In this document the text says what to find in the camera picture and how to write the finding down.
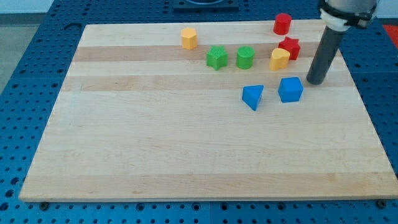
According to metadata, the blue triangle block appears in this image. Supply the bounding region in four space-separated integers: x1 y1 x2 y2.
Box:
242 85 264 111

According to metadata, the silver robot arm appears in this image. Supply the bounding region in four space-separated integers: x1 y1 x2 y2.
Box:
318 0 379 32

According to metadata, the green cylinder block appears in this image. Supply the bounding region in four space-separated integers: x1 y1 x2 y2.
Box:
236 46 255 70

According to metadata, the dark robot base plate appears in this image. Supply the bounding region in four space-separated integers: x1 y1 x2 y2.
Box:
172 0 239 11

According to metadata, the red cylinder block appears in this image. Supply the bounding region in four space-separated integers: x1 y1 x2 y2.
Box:
273 13 292 35

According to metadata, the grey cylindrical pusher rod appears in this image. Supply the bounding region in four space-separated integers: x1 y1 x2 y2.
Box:
306 26 345 85

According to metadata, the green star block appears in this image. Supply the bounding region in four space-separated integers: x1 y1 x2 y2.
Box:
206 45 228 70

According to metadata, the blue cube block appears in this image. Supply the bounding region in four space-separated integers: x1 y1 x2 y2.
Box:
278 77 303 103

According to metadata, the red star block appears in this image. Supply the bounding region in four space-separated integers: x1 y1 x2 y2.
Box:
278 37 301 60

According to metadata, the yellow heart block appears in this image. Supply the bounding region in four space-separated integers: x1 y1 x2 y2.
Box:
269 48 290 71

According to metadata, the yellow hexagon block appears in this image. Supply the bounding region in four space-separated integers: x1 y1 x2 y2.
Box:
180 27 198 50

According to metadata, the wooden board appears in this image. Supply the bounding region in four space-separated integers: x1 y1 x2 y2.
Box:
19 20 397 202

